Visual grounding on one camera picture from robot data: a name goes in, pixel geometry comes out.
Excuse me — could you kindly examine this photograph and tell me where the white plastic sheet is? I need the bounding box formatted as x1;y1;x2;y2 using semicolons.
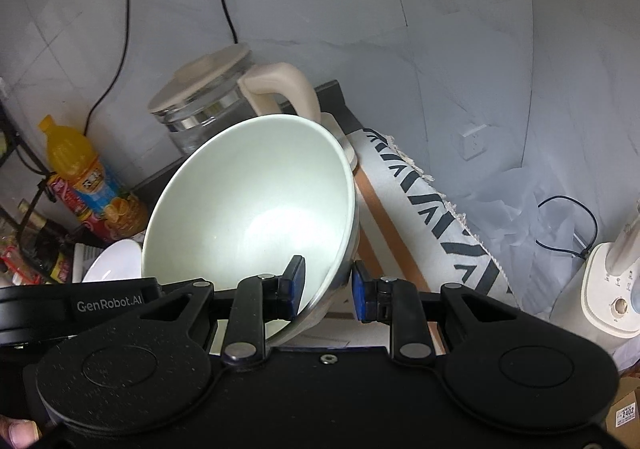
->
450;163;640;320

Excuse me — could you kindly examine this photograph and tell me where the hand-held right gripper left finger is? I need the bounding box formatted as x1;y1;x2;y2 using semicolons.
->
131;255;307;368

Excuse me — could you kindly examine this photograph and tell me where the thin black cable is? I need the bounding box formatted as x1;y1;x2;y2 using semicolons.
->
535;196;599;260

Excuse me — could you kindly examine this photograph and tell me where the orange juice bottle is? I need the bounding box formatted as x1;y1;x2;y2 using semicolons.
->
39;115;151;242

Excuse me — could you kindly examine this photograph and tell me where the black metal rack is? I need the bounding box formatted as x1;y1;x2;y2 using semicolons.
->
0;79;63;290

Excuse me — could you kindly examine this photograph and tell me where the patterned white tablecloth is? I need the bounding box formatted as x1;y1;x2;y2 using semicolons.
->
295;128;513;355

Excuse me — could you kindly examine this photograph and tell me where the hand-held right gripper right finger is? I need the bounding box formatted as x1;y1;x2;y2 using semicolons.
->
351;260;522;366

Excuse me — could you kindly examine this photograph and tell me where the pale green ceramic bowl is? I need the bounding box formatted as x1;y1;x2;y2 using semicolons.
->
141;114;361;347

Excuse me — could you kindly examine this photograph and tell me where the person's left hand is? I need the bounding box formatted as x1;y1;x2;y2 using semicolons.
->
0;416;40;449

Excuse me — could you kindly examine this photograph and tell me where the cardboard box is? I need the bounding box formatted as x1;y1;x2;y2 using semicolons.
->
602;374;640;447

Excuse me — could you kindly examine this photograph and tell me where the dark sauce bottle yellow label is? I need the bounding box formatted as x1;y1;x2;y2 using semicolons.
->
17;199;75;283

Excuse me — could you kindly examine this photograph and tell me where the white plate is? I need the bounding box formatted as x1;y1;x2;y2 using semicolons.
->
81;239;143;284

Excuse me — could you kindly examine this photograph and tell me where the white wall socket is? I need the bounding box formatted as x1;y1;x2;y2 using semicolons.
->
457;123;491;160

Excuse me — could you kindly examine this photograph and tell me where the glass kettle with cream handle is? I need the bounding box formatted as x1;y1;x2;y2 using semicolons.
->
147;43;321;157

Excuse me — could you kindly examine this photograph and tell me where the cream kettle base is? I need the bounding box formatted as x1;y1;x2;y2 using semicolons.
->
320;111;359;174

